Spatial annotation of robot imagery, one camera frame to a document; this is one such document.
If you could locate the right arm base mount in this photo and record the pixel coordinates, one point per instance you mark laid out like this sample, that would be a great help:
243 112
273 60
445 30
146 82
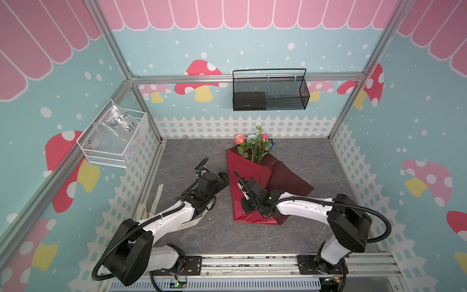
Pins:
308 265

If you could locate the light blue fake flower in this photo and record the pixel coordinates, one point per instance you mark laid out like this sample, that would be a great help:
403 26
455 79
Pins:
254 148

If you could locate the cream ribbon strip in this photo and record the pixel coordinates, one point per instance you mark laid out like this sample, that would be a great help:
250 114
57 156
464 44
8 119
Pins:
142 212

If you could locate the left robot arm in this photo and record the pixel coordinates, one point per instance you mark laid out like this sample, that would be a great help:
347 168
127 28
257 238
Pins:
132 253

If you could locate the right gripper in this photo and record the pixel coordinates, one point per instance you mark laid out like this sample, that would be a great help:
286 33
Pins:
247 185

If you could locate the black box in basket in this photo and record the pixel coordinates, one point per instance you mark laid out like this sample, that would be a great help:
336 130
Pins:
249 101

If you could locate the black wire mesh basket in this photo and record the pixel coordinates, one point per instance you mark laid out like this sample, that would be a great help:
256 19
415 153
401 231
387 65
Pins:
285 89

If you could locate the pink orange fake rose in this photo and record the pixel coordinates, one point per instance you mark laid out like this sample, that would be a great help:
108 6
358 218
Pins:
239 139

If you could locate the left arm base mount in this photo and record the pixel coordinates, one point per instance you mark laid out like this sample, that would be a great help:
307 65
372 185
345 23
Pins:
191 266

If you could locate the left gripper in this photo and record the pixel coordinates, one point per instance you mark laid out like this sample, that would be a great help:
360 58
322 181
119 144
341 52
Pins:
225 180

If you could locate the white wire basket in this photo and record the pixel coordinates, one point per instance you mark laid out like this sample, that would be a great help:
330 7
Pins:
102 151

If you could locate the clear plastic bag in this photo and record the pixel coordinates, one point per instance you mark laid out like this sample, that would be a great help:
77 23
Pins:
118 124

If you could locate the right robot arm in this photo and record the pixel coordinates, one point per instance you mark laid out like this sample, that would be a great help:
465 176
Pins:
353 226

